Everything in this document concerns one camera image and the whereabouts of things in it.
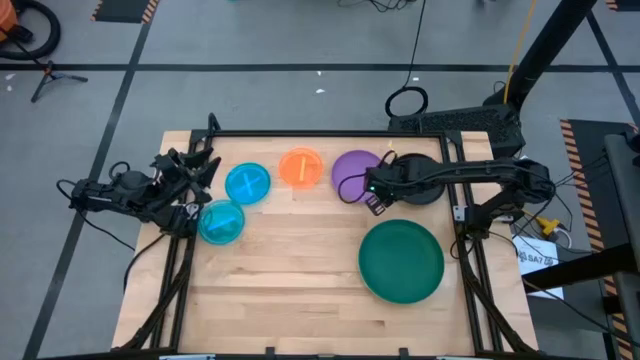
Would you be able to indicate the black aluminium table frame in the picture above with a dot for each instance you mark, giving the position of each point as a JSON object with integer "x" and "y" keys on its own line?
{"x": 325, "y": 133}

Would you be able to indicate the translucent orange plastic plate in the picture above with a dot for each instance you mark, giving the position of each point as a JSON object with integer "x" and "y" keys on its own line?
{"x": 292, "y": 170}

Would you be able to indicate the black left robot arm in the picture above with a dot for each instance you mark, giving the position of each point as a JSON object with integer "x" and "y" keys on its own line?
{"x": 100, "y": 192}

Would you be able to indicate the black camera stand pole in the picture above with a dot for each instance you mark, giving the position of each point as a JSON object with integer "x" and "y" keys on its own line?
{"x": 550, "y": 40}

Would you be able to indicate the black crossbeam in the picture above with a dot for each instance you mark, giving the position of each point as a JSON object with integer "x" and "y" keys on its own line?
{"x": 590, "y": 272}

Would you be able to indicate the black plastic plate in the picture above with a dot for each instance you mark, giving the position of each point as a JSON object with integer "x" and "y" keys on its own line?
{"x": 425, "y": 196}

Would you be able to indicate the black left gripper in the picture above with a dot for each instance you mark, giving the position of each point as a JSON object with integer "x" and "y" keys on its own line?
{"x": 175, "y": 177}

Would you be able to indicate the black cabinet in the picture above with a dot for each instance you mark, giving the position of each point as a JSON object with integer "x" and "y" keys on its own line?
{"x": 625, "y": 190}

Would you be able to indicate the dark green plastic plate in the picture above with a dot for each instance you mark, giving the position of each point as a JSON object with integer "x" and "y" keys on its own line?
{"x": 401, "y": 261}

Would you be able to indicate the white paper sheet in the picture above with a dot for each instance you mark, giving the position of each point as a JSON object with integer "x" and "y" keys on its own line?
{"x": 537, "y": 277}

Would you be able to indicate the purple plastic plate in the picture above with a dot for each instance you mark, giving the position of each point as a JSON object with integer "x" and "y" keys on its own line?
{"x": 350, "y": 167}

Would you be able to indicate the orange vacuum cleaner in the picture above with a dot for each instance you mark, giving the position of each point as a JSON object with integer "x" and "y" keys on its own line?
{"x": 6, "y": 17}

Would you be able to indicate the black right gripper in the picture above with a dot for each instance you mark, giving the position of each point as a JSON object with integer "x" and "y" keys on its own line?
{"x": 381, "y": 205}

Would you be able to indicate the yellow plug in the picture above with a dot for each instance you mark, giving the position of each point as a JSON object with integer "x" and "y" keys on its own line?
{"x": 549, "y": 226}

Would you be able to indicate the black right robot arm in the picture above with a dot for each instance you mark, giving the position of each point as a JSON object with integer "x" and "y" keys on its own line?
{"x": 475, "y": 172}

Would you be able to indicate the hazard striped floor mat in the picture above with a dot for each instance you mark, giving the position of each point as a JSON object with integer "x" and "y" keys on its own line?
{"x": 120, "y": 10}

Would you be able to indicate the hazard striped black platform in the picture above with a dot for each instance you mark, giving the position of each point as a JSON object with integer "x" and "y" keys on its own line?
{"x": 590, "y": 145}

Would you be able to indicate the black tripod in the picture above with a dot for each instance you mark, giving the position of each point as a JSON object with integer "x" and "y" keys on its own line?
{"x": 50, "y": 75}

